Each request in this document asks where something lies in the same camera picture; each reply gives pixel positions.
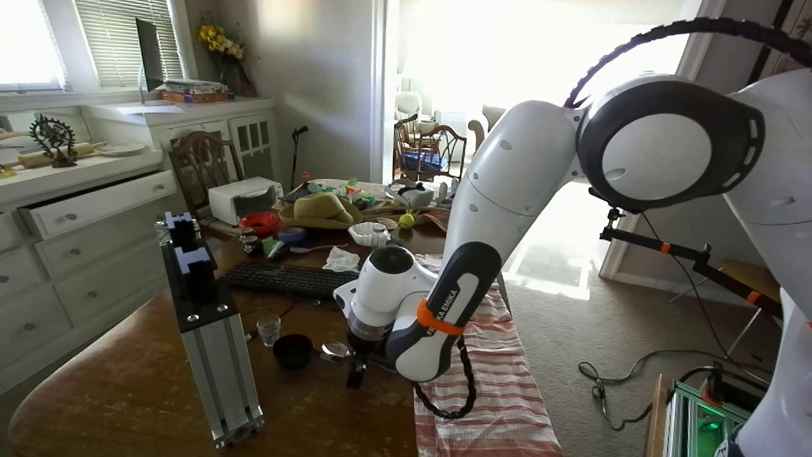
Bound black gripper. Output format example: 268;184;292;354
342;320;396;392

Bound metal spoon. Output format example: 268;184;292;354
318;338;356;363

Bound dark glossy cup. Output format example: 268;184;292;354
271;331;315;372

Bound crumpled white tissue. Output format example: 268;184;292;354
319;244;366;277

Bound black computer keyboard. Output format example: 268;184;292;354
221;257;363;298

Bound white bowl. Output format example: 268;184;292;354
348;220;394;249

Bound red striped white towel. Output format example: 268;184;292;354
411;251;566;457

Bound tan straw hat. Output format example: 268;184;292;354
282;191;358;232

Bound red bowl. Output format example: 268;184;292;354
238;211;285;239

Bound white box appliance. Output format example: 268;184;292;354
205;174;286;229

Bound dark wooden armchair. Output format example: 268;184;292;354
390;112;468;184

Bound carved wooden chair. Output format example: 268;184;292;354
164;128;245;212

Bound white cabinet with drawers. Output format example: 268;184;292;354
0;97;282;396

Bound green lit control box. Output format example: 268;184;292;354
645;363;772;457

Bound black pole with orange bands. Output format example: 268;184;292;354
599;222;783;320

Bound yellow flower bouquet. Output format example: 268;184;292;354
194;20;255;97

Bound black flat screen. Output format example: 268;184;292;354
135;17;168;90

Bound black metal sculpture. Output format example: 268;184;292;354
29;112;78;168

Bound orange cable strap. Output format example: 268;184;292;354
414;296;468;339

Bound aluminium extrusion camera stand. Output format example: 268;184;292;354
151;211;267;452

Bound black floor cables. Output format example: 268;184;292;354
578;345;720;433

